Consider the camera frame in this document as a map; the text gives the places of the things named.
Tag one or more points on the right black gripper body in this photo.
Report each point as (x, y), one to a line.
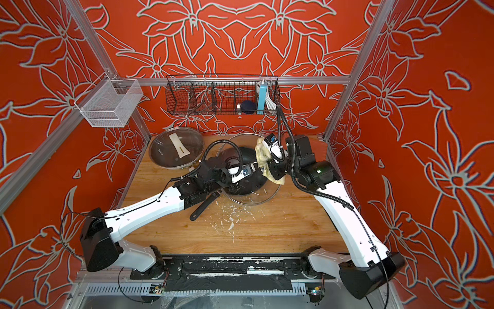
(280, 170)

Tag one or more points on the clear plastic bin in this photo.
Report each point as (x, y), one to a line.
(110, 104)

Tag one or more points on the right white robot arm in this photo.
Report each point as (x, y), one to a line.
(368, 263)

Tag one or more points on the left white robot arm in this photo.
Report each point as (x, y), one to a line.
(103, 234)

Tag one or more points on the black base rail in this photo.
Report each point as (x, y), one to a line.
(265, 273)

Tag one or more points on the glass pot lid black knob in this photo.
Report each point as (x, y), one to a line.
(253, 188)

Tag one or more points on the black wire basket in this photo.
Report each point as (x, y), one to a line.
(209, 94)

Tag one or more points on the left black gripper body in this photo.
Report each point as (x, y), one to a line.
(225, 181)

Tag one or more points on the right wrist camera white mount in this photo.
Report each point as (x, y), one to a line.
(275, 148)

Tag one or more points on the dark blue round object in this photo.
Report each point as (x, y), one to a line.
(247, 107)

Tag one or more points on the light blue bottle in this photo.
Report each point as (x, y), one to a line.
(262, 89)

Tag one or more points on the black frying pan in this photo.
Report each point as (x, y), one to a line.
(234, 171)

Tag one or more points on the yellow cleaning cloth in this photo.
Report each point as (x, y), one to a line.
(263, 156)

